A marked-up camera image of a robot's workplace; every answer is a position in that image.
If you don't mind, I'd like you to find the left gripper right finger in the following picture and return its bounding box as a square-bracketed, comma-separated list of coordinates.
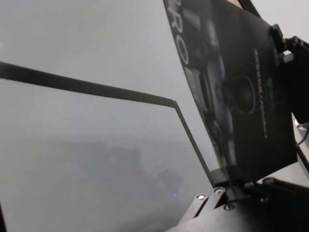
[190, 177, 309, 232]

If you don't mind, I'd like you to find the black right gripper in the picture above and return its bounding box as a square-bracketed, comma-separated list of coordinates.
[268, 24, 309, 124]

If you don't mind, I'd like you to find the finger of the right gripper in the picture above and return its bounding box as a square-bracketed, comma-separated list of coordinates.
[238, 0, 270, 28]

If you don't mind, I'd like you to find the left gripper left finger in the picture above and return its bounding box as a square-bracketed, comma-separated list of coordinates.
[177, 167, 234, 226]

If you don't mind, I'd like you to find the black robot print poster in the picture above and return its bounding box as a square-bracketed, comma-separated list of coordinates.
[163, 0, 299, 188]

